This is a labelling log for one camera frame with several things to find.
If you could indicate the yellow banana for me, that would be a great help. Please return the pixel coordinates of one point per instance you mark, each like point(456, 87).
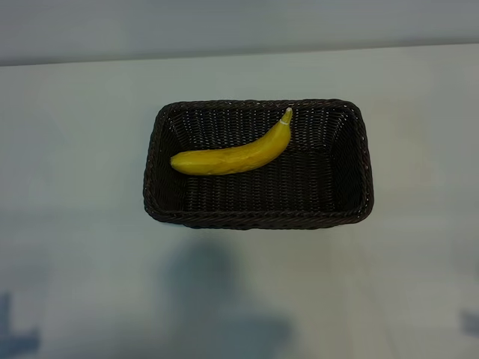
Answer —
point(224, 162)

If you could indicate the dark brown woven basket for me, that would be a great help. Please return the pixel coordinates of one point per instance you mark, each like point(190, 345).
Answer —
point(262, 194)

